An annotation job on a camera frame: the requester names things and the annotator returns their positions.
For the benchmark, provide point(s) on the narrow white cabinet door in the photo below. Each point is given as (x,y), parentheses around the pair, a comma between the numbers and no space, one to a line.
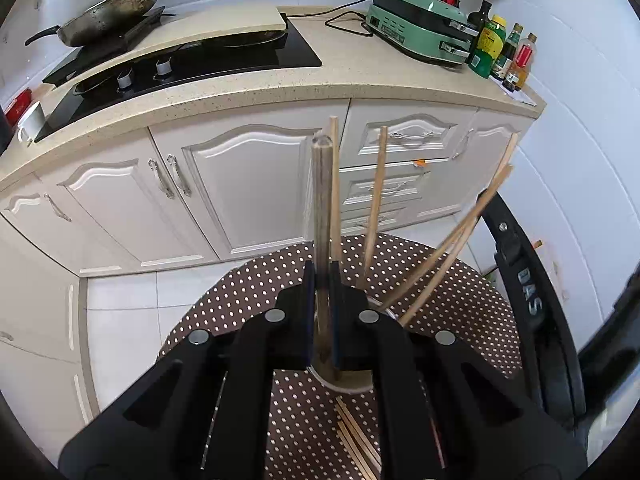
(475,160)

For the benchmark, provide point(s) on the green electric grill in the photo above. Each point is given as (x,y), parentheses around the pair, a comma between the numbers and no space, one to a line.
(420,22)

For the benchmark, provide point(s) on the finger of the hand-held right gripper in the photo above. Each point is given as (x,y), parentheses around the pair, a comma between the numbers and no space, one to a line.
(502,227)

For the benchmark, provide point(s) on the pile of wooden chopsticks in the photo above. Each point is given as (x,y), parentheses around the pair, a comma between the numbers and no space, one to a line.
(357,440)

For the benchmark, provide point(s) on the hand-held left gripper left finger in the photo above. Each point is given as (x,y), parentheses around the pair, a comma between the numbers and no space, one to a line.
(311,310)

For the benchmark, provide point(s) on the dark metal wok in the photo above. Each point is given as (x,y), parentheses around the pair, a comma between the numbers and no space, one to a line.
(110,12)

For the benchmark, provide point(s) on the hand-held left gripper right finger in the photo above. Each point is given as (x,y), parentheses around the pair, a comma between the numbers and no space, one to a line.
(334,310)

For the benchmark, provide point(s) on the red container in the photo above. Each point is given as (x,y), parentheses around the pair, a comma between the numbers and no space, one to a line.
(19,101)

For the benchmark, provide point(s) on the white cabinet drawer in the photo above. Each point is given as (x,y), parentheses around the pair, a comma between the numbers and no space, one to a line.
(415,132)
(395,217)
(400,185)

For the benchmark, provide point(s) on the dark wooden chopstick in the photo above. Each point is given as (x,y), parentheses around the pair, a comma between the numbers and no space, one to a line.
(322,235)

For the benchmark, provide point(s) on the white mug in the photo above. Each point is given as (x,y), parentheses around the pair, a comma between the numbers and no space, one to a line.
(34,121)

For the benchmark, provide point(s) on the yellow green bottle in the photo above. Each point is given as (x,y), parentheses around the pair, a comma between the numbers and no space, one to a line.
(490,47)

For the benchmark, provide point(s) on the red label sauce bottle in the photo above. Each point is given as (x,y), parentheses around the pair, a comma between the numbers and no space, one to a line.
(522,62)

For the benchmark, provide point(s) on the black glass cooktop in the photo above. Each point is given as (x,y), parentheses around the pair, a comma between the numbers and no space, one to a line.
(200,65)

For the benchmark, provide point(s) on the brown polka dot tablecloth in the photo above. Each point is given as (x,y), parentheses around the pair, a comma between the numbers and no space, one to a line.
(250,290)

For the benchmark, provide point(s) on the dark sauce bottle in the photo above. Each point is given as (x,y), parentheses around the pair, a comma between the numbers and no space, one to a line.
(509,52)

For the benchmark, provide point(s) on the pink chopstick holder cup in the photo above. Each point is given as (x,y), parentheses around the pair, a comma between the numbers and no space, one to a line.
(345,385)

